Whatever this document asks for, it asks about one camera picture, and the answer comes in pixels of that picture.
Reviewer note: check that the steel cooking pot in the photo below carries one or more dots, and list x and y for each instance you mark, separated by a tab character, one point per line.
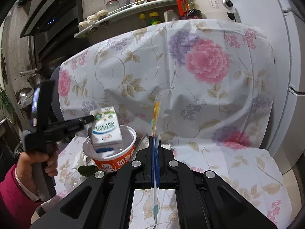
34	78

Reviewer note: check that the green white milk carton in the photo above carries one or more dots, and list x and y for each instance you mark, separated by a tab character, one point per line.
104	133

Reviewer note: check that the metal kitchen shelf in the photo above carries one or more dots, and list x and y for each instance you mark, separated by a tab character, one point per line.
126	11

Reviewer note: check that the white rice cooker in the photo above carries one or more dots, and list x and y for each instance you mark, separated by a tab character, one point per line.
217	9

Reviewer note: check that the magenta sleeved left forearm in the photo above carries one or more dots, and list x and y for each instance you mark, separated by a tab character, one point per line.
17	205

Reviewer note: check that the person's left hand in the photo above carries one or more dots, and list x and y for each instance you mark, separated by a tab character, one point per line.
32	167

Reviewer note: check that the black range hood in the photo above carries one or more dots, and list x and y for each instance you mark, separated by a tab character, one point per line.
53	24

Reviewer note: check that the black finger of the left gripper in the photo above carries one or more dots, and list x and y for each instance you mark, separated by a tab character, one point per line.
87	119

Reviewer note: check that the yellow clear snack wrapper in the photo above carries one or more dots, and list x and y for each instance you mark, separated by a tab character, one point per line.
161	101

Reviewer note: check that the silver refrigerator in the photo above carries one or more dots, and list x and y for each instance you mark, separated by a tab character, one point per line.
283	23

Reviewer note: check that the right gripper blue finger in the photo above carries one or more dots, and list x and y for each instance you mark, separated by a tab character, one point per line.
157	161
153	161

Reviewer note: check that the yellow cap green bottle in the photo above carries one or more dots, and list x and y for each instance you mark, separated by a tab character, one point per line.
154	18

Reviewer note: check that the floral cloth chair cover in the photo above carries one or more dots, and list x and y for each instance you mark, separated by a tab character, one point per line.
222	81

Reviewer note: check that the orange instant noodle cup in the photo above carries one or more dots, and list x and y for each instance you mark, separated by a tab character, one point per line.
113	160

